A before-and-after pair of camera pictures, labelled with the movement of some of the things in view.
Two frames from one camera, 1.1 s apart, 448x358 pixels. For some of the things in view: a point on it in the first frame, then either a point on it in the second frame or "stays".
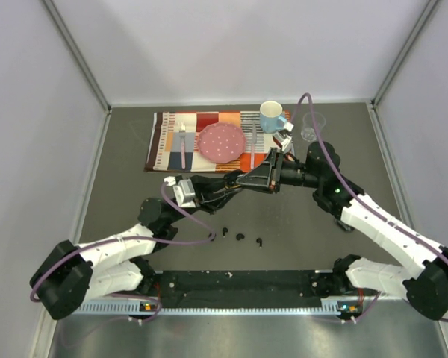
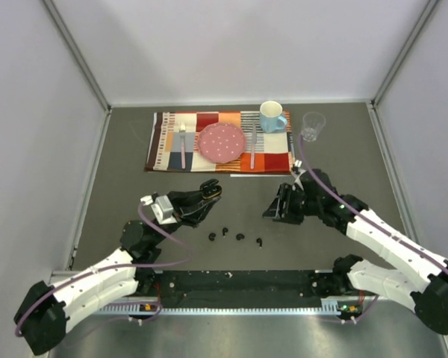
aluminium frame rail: [119, 307] stays
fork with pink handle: [182, 130] stays
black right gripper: [268, 175] -> [285, 195]
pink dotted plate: [222, 142] stays
